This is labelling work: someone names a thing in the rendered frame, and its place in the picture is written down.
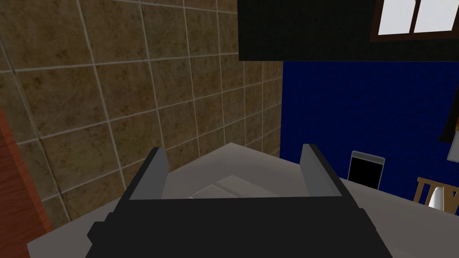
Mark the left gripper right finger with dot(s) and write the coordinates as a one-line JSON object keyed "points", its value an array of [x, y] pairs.
{"points": [[319, 175]]}

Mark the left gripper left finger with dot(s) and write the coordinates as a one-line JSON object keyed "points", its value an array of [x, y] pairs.
{"points": [[150, 177]]}

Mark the black silver appliance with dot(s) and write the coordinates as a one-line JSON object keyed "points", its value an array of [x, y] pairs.
{"points": [[365, 172]]}

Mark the wooden chair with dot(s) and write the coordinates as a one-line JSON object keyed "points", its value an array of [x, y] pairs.
{"points": [[435, 195]]}

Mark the brown wooden cabinet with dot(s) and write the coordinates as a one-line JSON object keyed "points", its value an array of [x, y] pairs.
{"points": [[16, 193]]}

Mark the brown framed window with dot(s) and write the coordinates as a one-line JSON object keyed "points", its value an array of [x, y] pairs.
{"points": [[416, 18]]}

